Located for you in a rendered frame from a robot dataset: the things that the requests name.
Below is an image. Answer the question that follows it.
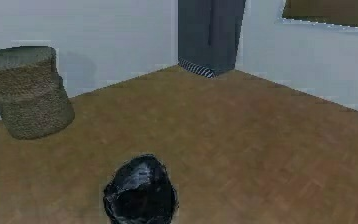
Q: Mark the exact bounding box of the woven brown basket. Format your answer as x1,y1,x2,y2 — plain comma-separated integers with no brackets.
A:
0,45,76,141

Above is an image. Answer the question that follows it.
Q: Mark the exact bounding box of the brown framed picture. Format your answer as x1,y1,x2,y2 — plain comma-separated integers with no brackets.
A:
279,0,358,32

